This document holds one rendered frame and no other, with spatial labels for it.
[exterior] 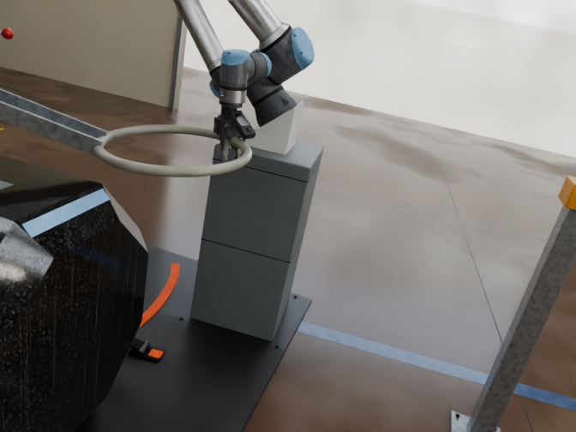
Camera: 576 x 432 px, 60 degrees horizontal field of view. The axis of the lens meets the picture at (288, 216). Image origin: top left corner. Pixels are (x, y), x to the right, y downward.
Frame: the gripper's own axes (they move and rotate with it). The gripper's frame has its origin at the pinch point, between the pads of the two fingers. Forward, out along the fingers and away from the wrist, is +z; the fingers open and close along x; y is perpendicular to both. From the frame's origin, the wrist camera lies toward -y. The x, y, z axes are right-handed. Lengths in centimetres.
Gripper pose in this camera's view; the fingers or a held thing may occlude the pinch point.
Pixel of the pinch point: (231, 159)
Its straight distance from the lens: 179.3
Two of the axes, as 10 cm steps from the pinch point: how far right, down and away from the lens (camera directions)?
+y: -6.6, -3.7, 6.5
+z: -1.1, 9.1, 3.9
